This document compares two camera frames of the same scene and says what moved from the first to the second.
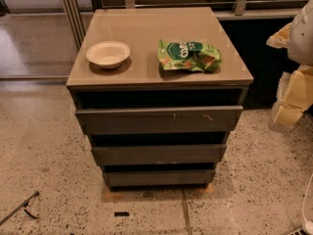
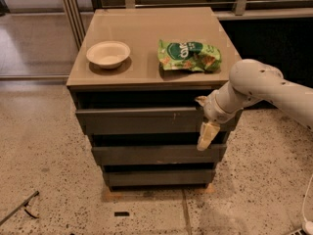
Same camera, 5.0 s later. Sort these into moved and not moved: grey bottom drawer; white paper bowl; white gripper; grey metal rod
Moved: white gripper
Not moved: grey bottom drawer; grey metal rod; white paper bowl
